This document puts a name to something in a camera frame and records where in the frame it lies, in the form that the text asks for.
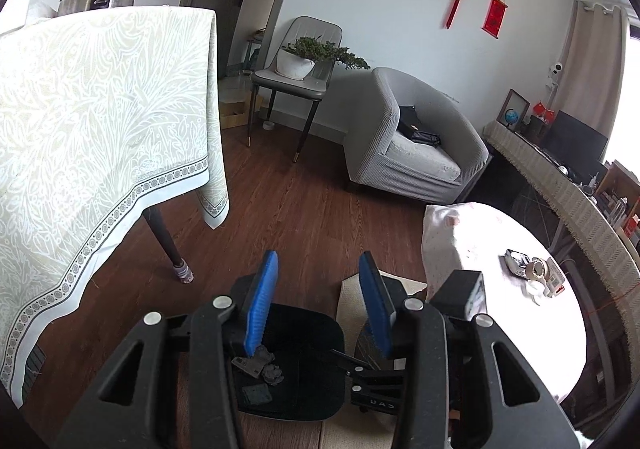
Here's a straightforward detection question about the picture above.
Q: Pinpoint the brown packing tape roll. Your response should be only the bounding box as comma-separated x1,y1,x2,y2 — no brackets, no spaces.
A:
525,257,548,283

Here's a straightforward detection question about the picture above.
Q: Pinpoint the torn white card packaging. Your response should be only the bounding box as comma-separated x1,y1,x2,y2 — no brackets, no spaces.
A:
522,257,566,306

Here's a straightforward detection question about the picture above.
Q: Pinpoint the black trash bin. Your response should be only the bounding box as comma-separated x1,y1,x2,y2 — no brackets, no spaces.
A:
231,304,345,422

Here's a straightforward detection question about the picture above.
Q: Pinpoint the black table leg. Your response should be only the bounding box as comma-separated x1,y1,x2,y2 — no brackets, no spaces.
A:
142,206,194,284

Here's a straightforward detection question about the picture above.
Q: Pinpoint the pink cartoon tablecloth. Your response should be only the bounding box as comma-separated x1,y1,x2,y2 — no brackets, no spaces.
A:
421,202,587,403

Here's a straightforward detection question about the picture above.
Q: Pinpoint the grey armchair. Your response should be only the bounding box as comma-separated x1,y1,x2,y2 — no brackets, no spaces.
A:
343,67,489,204

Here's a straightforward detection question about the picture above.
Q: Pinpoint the black handbag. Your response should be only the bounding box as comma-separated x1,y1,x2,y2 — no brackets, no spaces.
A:
397,106,442,147

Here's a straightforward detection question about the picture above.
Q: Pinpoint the cardboard box on floor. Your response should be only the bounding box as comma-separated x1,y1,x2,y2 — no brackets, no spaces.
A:
218,90,252,130

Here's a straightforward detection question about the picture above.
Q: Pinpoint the framed picture with globe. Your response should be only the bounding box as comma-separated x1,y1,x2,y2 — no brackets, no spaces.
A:
497,88,529,132

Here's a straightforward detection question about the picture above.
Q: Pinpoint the wooden bookshelf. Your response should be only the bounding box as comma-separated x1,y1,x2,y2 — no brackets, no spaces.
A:
596,160,639,249

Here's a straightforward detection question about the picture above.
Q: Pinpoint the black monitor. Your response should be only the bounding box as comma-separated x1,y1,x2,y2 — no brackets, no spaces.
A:
540,111,608,183

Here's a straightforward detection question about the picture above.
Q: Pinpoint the grey dining chair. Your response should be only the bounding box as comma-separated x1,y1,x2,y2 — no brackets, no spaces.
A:
246,16,343,162

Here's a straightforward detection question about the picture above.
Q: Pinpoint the potted bonsai white pot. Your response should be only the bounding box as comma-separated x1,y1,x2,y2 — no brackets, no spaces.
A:
274,36,370,81

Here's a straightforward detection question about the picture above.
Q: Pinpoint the beige curtain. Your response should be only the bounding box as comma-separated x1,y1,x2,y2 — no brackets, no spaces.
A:
550,0,629,137

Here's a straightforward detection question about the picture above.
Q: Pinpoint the red scroll right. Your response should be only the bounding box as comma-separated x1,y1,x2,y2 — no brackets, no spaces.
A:
482,0,508,39

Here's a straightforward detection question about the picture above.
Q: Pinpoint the black tracking camera box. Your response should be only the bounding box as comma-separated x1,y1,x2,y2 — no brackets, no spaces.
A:
430,269,487,321

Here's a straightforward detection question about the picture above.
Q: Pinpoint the white security camera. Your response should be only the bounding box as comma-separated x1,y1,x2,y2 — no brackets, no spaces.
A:
546,62,563,91

